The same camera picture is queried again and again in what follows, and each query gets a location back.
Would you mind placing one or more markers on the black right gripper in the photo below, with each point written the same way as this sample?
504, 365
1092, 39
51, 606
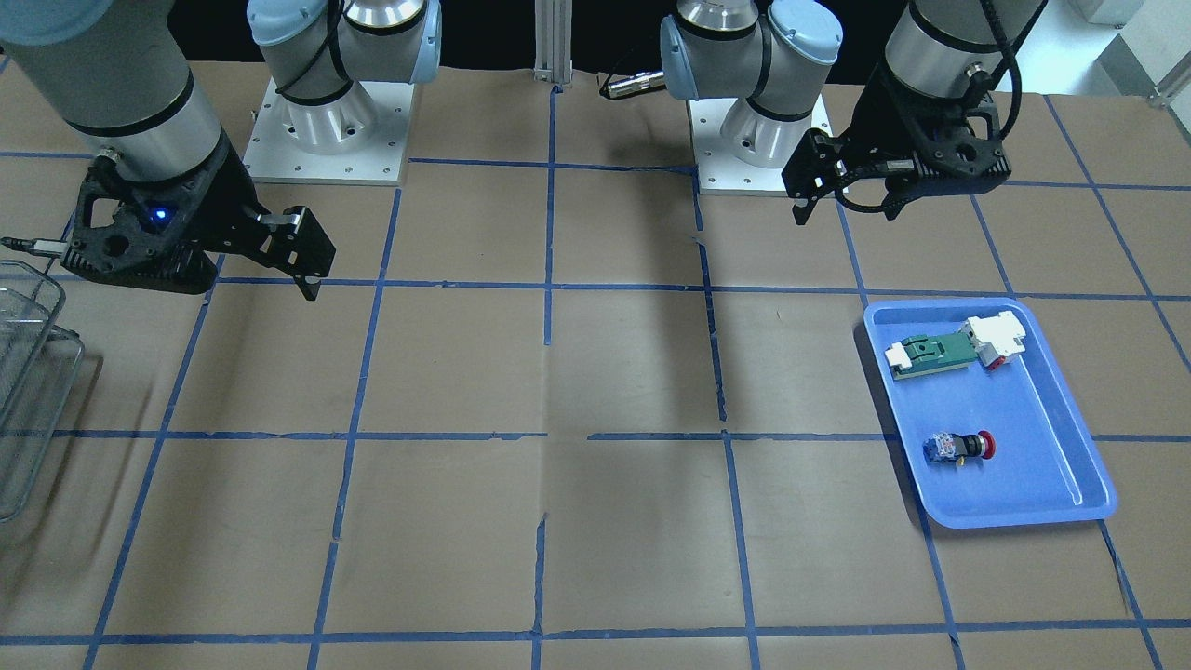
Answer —
226, 207

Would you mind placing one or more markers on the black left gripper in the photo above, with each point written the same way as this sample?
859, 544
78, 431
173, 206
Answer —
881, 119

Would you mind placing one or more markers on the red emergency stop button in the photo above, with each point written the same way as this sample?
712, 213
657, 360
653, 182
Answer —
948, 447

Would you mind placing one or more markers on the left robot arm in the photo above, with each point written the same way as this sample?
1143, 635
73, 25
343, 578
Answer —
778, 60

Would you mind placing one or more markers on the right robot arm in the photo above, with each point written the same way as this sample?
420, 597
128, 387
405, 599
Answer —
114, 73

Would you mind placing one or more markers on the green relay socket module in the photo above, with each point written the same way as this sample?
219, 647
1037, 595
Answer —
923, 355

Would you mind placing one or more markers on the white circuit breaker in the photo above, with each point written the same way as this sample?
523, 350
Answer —
996, 340

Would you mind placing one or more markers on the blue plastic tray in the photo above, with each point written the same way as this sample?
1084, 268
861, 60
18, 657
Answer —
1046, 468

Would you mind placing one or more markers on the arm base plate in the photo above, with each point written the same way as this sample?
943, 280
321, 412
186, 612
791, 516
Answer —
740, 153
360, 139

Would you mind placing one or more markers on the silver cable connector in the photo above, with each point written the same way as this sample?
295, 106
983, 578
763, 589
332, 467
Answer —
632, 86

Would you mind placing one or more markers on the wire mesh shelf rack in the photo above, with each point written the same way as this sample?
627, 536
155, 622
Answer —
39, 365

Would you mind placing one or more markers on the aluminium frame post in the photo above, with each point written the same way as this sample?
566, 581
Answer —
552, 24

